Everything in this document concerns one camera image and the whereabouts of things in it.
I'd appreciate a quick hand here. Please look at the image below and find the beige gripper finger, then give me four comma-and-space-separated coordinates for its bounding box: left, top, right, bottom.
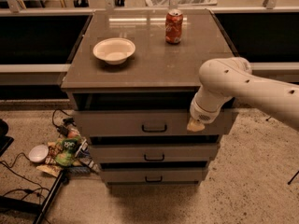
187, 118, 205, 132

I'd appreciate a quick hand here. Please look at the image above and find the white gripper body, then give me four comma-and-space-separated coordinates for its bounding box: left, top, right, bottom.
190, 97, 222, 124

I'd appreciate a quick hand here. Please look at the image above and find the grey top drawer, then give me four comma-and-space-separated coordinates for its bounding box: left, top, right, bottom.
73, 110, 237, 137

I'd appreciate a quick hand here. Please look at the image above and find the grey drawer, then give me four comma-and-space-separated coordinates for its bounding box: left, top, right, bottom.
100, 168, 207, 184
89, 144, 219, 163
73, 110, 237, 137

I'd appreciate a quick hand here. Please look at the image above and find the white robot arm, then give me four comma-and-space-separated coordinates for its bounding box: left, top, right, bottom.
187, 57, 299, 132

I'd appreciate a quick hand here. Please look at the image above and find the grey drawer cabinet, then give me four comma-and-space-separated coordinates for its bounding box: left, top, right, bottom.
61, 8, 241, 189

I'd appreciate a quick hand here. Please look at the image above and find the grey bottom drawer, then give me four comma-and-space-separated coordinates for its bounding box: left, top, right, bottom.
100, 168, 207, 184

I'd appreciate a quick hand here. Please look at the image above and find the grey middle drawer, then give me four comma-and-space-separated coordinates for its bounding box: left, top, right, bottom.
89, 144, 219, 163

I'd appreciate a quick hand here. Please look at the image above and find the red soda can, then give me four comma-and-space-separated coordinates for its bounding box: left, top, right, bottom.
165, 9, 183, 44

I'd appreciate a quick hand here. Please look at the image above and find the white paper bowl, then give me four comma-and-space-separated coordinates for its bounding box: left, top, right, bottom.
93, 37, 135, 65

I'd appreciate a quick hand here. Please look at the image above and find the black power adapter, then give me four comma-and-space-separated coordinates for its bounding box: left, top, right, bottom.
57, 126, 69, 136

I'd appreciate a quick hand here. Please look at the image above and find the brown snack packet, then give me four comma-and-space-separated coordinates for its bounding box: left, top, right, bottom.
36, 164, 62, 177

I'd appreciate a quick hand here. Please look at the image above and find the white bowl on floor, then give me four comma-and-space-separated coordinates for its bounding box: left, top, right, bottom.
28, 145, 49, 163

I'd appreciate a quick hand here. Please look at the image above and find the black stand base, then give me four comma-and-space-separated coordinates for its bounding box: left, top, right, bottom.
0, 171, 68, 224

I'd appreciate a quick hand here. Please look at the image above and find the black floor cable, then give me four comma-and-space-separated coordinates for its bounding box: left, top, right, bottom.
0, 152, 51, 203

